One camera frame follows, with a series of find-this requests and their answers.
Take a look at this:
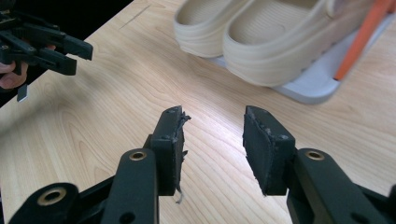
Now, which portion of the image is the black tape strip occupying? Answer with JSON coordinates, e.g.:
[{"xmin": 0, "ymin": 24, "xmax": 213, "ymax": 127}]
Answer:
[{"xmin": 16, "ymin": 83, "xmax": 30, "ymax": 104}]

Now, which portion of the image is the cream clog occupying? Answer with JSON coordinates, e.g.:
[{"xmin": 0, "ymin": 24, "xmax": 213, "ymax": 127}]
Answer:
[
  {"xmin": 222, "ymin": 0, "xmax": 379, "ymax": 88},
  {"xmin": 173, "ymin": 0, "xmax": 253, "ymax": 59}
]

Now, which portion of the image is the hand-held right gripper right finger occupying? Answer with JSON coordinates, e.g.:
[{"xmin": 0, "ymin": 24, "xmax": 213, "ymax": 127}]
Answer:
[{"xmin": 242, "ymin": 105, "xmax": 297, "ymax": 197}]

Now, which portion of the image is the white shoe rack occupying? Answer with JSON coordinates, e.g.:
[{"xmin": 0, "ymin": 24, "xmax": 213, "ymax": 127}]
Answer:
[{"xmin": 208, "ymin": 0, "xmax": 396, "ymax": 105}]

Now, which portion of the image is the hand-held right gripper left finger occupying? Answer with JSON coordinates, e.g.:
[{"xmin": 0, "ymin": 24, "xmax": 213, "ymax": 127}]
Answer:
[{"xmin": 145, "ymin": 105, "xmax": 192, "ymax": 204}]

